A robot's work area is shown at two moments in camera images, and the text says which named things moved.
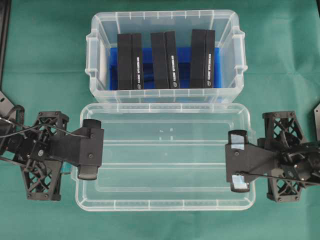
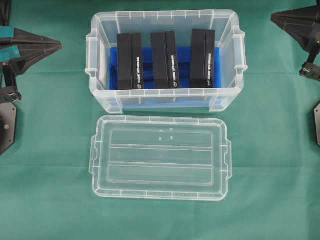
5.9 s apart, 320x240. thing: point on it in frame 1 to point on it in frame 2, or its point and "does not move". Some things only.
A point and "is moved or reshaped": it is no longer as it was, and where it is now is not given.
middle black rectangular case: (165, 66) does not move
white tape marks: (171, 137) does not move
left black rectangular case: (130, 62) does not move
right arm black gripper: (284, 159) to (309, 16)
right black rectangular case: (202, 58) does not move
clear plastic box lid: (164, 157) is moved or reshaped
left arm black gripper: (40, 152) to (27, 40)
